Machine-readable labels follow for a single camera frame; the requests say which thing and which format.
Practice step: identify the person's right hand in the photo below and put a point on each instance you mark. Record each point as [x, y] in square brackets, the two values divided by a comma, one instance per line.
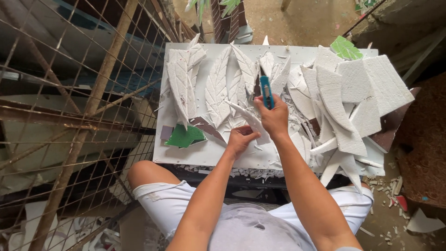
[275, 120]

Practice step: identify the person's left hand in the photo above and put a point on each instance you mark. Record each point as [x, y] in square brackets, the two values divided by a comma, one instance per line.
[238, 141]

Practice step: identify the narrow white foam leaf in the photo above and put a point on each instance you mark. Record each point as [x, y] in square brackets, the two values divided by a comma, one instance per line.
[248, 116]

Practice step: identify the blue utility knife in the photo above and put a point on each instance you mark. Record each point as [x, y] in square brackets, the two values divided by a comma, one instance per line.
[266, 87]

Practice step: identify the white foam work board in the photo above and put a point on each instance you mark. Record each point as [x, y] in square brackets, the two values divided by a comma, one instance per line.
[205, 153]

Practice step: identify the brown painted foam strip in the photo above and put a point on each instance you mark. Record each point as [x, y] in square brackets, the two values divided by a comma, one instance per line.
[206, 126]

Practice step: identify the small brown painted foam piece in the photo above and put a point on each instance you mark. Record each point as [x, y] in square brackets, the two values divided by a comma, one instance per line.
[312, 126]

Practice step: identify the dark green painted foam piece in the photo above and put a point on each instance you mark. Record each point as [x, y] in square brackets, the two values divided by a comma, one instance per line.
[184, 136]

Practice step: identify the pile of carved foam leaves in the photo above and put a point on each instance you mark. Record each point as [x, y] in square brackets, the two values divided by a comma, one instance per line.
[217, 87]

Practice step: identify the small grey square piece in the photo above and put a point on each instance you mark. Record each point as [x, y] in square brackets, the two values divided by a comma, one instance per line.
[166, 133]

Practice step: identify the heap of white foam offcuts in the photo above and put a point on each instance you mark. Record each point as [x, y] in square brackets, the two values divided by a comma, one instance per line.
[348, 90]

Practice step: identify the person's grey shirt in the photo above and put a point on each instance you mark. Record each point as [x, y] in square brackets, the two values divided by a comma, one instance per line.
[251, 228]

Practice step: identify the person's white shorts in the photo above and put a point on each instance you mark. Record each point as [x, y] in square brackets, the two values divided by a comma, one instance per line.
[167, 202]

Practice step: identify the person's left leg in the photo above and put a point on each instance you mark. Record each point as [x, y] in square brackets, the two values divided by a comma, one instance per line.
[149, 172]

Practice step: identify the light green painted foam leaf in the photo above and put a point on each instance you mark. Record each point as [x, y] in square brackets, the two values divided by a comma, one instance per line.
[345, 48]

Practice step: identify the brown lattice foam palm tree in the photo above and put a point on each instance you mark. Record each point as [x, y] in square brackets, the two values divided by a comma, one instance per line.
[226, 17]

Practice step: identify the scattered foam scraps on ground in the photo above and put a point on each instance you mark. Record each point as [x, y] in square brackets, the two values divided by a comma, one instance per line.
[390, 195]

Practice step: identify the brown textured cushion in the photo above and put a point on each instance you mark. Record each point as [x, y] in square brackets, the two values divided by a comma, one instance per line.
[423, 139]

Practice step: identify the white paper sheet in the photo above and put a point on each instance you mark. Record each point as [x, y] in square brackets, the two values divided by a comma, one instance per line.
[423, 223]

